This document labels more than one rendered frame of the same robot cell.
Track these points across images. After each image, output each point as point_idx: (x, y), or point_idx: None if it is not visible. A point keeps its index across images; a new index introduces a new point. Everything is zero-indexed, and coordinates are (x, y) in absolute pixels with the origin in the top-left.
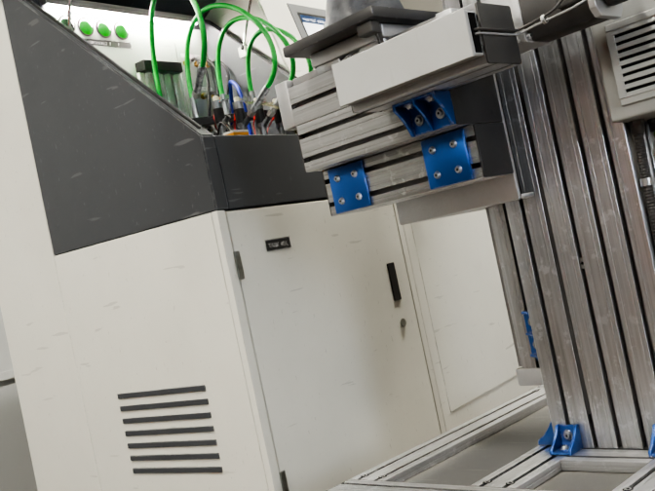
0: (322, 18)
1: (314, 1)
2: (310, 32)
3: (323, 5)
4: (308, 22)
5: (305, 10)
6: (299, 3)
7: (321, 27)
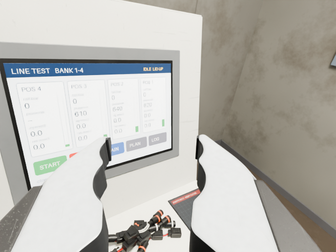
0: (69, 64)
1: (68, 31)
2: (20, 96)
3: (89, 37)
4: (24, 77)
5: (29, 51)
6: (20, 37)
7: (58, 81)
